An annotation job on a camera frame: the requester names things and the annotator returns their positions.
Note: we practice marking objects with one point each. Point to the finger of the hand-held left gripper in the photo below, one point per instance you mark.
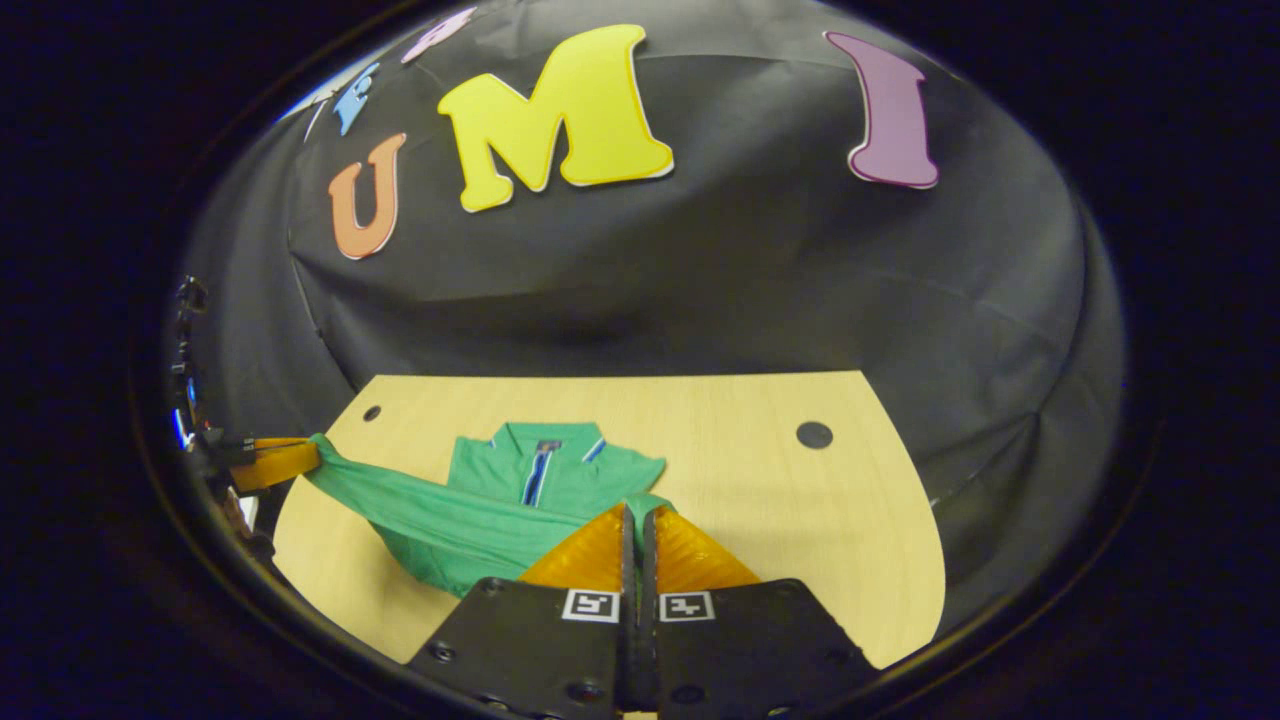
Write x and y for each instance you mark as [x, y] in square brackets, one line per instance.
[275, 462]

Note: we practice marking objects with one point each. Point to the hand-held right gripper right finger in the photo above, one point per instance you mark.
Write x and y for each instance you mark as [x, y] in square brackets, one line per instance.
[740, 640]

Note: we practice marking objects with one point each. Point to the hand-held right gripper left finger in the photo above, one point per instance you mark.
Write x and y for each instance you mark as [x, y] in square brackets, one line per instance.
[540, 640]

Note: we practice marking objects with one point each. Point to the green T-shirt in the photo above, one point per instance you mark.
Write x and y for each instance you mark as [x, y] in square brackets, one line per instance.
[480, 520]

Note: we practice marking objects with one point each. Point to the black backdrop cloth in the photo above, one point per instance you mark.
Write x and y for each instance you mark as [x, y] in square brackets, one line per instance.
[700, 280]

